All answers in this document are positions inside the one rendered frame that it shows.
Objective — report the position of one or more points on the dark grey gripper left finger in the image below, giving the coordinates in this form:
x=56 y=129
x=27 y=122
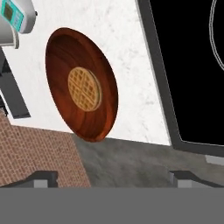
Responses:
x=43 y=178

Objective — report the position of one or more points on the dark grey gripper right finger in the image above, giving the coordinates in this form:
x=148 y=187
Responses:
x=186 y=178

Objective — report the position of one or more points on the round golden waffle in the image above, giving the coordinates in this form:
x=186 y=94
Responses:
x=84 y=89

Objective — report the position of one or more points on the brown wooden bowl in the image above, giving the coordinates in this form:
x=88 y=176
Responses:
x=62 y=61

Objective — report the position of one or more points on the white appliance with teal panel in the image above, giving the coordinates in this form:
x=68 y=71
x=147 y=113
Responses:
x=14 y=17

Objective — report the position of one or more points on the black hob with grey frame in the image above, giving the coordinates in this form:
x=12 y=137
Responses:
x=186 y=73

